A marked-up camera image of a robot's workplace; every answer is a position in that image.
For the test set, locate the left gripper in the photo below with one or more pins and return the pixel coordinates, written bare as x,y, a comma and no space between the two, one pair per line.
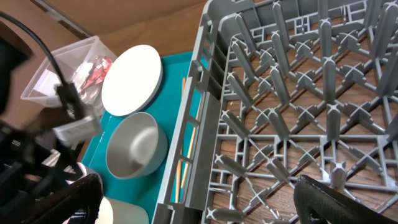
28,169

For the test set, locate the teal plastic tray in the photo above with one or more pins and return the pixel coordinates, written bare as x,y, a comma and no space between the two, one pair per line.
142,191

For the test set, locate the large pink plate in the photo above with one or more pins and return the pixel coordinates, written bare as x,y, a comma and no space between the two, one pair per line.
132,81

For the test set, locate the white cup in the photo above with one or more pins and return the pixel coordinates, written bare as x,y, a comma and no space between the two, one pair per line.
113,211

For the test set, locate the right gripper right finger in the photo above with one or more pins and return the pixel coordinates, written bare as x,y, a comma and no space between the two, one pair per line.
317,203

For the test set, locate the red snack wrapper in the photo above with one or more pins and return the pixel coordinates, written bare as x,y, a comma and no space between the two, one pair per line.
97,73

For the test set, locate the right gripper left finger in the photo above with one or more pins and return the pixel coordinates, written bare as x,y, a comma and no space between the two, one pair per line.
78,203

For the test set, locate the wooden chopstick near rack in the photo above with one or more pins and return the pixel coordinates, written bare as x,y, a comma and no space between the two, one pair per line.
184,177

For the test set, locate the grey dishwasher rack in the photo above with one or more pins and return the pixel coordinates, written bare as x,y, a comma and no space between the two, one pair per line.
285,88

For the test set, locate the clear plastic bin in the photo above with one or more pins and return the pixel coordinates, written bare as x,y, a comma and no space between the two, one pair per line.
75,61

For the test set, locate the grey bowl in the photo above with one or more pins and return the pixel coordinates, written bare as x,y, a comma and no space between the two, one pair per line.
137,147

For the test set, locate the wooden chopstick inner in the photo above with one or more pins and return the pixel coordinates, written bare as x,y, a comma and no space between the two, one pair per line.
179,165

